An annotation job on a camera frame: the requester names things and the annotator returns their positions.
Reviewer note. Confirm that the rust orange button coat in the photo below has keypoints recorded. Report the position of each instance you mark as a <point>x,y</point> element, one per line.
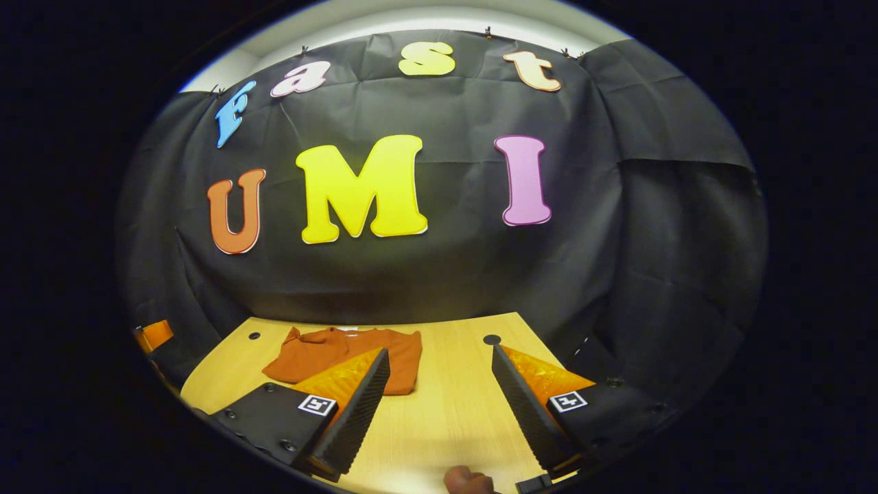
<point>322,350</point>

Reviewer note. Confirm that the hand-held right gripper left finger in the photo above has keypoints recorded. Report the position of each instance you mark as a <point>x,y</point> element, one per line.
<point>357,412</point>

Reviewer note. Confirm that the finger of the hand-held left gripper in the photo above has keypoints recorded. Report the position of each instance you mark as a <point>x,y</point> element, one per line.
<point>154,336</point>

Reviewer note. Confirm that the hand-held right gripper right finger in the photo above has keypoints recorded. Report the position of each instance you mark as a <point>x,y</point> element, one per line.
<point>528,412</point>

